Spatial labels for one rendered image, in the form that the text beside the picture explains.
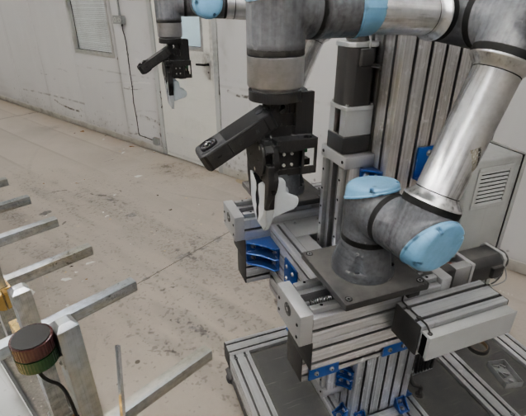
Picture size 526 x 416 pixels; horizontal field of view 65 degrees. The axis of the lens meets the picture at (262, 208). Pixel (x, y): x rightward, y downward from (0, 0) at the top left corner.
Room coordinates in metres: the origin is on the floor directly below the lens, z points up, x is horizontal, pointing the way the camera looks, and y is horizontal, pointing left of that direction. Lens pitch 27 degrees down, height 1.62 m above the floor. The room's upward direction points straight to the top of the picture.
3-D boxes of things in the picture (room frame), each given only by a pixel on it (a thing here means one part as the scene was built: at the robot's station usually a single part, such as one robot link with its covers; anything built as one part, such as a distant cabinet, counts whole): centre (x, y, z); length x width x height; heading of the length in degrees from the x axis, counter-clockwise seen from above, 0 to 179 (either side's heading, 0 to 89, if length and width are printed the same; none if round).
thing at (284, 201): (0.55, -0.03, 1.35); 0.06 x 0.03 x 0.09; 111
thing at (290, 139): (0.56, -0.02, 1.46); 0.09 x 0.08 x 0.12; 111
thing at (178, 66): (1.35, 0.27, 1.46); 0.09 x 0.08 x 0.12; 111
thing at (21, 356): (0.46, 0.35, 1.16); 0.06 x 0.06 x 0.02
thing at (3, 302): (0.86, 0.69, 0.95); 0.13 x 0.06 x 0.05; 46
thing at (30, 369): (0.46, 0.35, 1.14); 0.06 x 0.06 x 0.02
